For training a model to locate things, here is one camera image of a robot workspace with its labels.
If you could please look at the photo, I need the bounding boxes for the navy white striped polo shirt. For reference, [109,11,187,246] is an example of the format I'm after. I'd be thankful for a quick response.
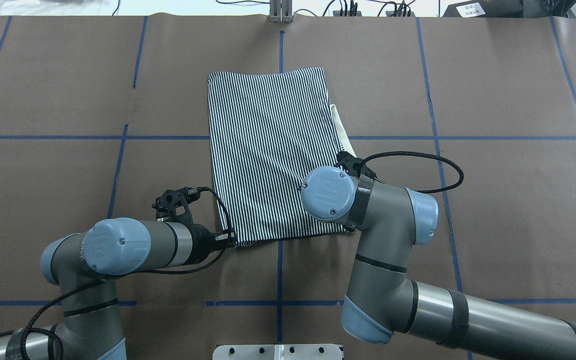
[206,67,348,248]

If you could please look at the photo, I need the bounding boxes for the grey USB hub orange ports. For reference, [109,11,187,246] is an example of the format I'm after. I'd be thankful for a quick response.
[327,0,362,18]

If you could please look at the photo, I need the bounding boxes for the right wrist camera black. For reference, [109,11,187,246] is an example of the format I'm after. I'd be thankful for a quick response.
[334,150,380,182]

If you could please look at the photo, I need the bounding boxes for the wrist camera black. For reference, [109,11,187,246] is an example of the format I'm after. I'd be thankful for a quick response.
[151,186,209,224]
[334,150,380,182]

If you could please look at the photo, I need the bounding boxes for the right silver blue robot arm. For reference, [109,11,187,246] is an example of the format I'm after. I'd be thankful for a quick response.
[300,166,576,360]

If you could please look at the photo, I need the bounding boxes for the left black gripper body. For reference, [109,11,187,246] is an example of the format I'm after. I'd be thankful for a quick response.
[189,224,231,265]

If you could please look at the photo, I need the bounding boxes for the aluminium frame post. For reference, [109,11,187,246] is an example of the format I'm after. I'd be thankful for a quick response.
[268,0,294,24]

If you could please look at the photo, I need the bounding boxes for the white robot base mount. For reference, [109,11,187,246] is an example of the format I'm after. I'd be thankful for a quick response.
[212,343,345,360]

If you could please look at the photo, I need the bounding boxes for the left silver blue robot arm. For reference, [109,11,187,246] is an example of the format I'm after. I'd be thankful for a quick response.
[0,218,237,360]

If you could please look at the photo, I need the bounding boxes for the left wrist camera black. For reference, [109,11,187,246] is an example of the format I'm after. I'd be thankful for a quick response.
[151,186,209,224]

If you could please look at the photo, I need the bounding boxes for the black box with label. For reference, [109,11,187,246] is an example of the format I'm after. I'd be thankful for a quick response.
[441,0,524,18]

